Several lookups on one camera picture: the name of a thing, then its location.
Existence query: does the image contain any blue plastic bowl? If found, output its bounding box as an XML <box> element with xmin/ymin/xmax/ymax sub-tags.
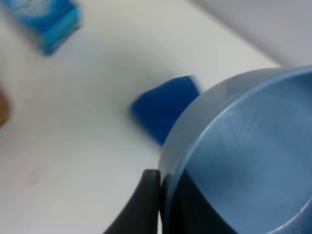
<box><xmin>158</xmin><ymin>66</ymin><xmax>312</xmax><ymax>234</ymax></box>

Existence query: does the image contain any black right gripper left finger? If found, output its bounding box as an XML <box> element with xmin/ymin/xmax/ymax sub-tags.
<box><xmin>105</xmin><ymin>169</ymin><xmax>160</xmax><ymax>234</ymax></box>

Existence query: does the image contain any red soda can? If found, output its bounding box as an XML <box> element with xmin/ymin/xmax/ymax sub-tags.
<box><xmin>0</xmin><ymin>83</ymin><xmax>11</xmax><ymax>128</ymax></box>

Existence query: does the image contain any blue crumpled cloth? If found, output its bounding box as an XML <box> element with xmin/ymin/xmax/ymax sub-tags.
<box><xmin>130</xmin><ymin>76</ymin><xmax>200</xmax><ymax>146</ymax></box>

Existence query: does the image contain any green blue toothpaste box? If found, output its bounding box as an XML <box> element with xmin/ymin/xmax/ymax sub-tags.
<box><xmin>0</xmin><ymin>0</ymin><xmax>81</xmax><ymax>55</ymax></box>

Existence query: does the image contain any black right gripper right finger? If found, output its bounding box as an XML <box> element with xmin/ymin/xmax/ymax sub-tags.
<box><xmin>170</xmin><ymin>170</ymin><xmax>236</xmax><ymax>234</ymax></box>

